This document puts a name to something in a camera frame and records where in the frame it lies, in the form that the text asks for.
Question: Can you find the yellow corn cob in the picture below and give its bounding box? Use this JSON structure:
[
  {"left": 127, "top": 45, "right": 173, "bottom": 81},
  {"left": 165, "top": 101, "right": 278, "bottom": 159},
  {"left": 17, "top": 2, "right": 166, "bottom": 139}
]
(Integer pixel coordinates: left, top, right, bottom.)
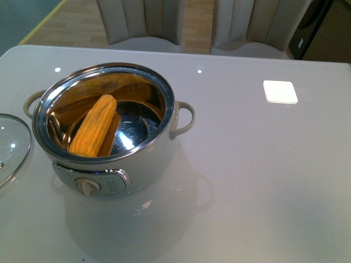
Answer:
[{"left": 69, "top": 94, "right": 117, "bottom": 157}]

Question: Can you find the glass pot lid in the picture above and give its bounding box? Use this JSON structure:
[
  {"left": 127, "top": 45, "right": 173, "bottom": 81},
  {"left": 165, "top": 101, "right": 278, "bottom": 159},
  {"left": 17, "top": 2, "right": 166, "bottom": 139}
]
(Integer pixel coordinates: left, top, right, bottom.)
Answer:
[{"left": 1, "top": 113, "right": 32, "bottom": 188}]

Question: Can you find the white electric cooking pot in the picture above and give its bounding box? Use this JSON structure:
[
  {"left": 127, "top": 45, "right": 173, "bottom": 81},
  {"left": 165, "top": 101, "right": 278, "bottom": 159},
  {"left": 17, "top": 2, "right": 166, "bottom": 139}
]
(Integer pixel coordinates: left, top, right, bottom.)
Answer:
[{"left": 23, "top": 62, "right": 195, "bottom": 196}]

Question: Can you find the beige left dining chair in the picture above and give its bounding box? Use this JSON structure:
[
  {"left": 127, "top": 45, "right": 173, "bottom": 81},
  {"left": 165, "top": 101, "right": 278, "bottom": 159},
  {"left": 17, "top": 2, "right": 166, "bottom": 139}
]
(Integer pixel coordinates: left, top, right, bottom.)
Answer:
[{"left": 97, "top": 0, "right": 184, "bottom": 53}]

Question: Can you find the beige dining chair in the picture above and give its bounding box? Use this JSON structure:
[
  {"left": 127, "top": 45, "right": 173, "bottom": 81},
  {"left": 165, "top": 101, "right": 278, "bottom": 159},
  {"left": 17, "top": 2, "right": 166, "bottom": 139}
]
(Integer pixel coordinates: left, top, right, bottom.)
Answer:
[
  {"left": 210, "top": 0, "right": 311, "bottom": 59},
  {"left": 97, "top": 0, "right": 184, "bottom": 53}
]

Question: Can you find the beige right dining chair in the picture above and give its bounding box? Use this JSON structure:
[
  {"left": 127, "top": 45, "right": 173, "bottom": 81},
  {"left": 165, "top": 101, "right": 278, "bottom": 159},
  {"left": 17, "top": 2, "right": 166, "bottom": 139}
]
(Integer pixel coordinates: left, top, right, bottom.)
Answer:
[{"left": 210, "top": 0, "right": 311, "bottom": 59}]

